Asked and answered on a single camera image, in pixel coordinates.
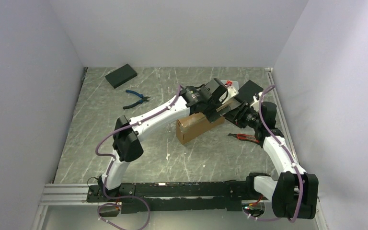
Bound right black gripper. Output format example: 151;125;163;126
223;101;262;129

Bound brown cardboard express box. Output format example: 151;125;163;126
176;113;226;145

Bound red black utility knife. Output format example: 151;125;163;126
228;133;259;144

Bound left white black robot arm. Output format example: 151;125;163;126
98;78;239;201

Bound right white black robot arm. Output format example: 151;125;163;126
224;99;319;220

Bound right black foam block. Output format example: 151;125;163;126
236;80;264;104

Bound black foam block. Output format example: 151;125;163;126
105;64;138;89
236;80;264;104

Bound left black foam block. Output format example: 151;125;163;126
105;64;138;89

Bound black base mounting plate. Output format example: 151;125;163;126
86;180;266;214

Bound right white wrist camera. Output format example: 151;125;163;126
250;92;263;110

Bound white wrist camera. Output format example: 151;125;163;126
219;81;239;104
250;92;263;110

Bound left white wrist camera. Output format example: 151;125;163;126
219;81;239;104

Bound blue handled pliers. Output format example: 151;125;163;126
122;89;150;111

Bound aluminium frame rail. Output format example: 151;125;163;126
41;79;319;222

